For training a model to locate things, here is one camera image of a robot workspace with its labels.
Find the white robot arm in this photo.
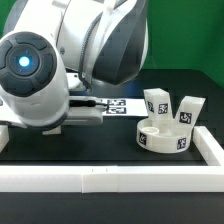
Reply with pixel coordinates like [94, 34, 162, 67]
[0, 0, 148, 129]

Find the white block at left edge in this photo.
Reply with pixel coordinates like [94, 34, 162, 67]
[0, 125, 9, 153]

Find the white paper marker sheet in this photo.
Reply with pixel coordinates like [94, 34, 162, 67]
[102, 98, 148, 117]

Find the white obstacle fence wall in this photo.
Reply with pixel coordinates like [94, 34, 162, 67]
[0, 126, 224, 193]

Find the white round stool seat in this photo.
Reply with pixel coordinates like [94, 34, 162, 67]
[136, 118, 192, 154]

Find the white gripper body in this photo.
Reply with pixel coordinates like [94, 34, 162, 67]
[63, 96, 109, 126]

